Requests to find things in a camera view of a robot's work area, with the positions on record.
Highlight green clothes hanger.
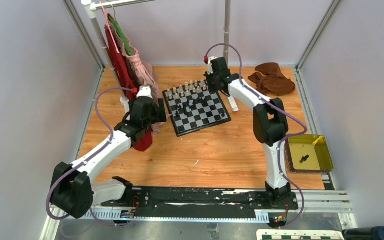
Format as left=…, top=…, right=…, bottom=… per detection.
left=107, top=14, right=136, bottom=56

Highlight yellow transparent tray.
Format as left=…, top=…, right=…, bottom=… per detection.
left=284, top=134, right=334, bottom=175

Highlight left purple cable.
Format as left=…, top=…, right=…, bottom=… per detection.
left=45, top=86, right=139, bottom=221

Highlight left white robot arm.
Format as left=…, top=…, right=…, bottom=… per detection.
left=45, top=85, right=167, bottom=220

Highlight white clothes rack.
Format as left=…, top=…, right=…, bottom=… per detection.
left=80, top=0, right=240, bottom=114

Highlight red hanging garment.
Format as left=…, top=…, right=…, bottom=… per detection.
left=104, top=24, right=154, bottom=153

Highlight dark blue object corner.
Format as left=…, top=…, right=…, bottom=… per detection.
left=342, top=226, right=384, bottom=240

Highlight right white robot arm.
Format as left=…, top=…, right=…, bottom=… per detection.
left=204, top=56, right=298, bottom=210

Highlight pink hanging garment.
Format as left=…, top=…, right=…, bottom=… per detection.
left=104, top=13, right=162, bottom=103

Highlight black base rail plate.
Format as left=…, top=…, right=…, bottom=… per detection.
left=101, top=186, right=299, bottom=220

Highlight black white chessboard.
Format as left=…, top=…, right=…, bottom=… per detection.
left=162, top=80, right=232, bottom=137

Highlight brown cloth pile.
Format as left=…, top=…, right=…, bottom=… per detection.
left=248, top=62, right=296, bottom=96

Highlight black piece in tray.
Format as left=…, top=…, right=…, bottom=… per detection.
left=299, top=154, right=310, bottom=164

